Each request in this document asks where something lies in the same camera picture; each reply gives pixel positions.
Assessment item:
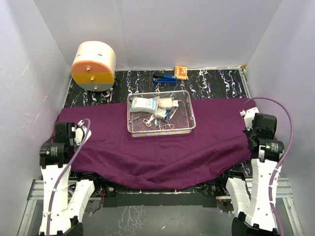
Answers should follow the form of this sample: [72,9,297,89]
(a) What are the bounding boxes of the metal forceps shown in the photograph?
[154,124,175,130]

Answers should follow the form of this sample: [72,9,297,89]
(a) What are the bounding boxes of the purple cloth wrap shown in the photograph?
[57,98,251,190]

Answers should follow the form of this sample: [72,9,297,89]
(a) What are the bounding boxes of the black base frame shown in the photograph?
[73,172,249,208]

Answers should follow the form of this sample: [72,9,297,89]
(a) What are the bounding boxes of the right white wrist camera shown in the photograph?
[240,107,259,131]

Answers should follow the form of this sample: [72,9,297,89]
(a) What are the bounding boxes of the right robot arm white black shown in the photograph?
[219,107,284,236]

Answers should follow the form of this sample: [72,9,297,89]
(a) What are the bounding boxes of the orange small box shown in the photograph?
[174,66,188,80]

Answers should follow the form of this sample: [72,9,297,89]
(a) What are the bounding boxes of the wire mesh metal tray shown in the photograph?
[127,90,196,137]

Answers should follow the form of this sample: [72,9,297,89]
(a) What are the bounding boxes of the round white drawer box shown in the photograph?
[71,41,116,92]

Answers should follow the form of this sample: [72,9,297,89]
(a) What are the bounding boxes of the white gauze packet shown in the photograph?
[130,96,159,114]

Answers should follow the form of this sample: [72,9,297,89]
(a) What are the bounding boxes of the small blue white packet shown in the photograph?
[154,108,171,120]

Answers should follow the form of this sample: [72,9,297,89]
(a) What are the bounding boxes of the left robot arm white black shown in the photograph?
[38,118,102,236]

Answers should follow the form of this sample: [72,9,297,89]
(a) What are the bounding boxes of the beige bandage roll packet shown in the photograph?
[158,97,174,109]

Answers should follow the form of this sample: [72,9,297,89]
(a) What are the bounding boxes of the metal surgical scissors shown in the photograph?
[143,114,155,127]

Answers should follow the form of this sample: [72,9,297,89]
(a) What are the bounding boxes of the blue black stapler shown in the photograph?
[153,73,177,83]

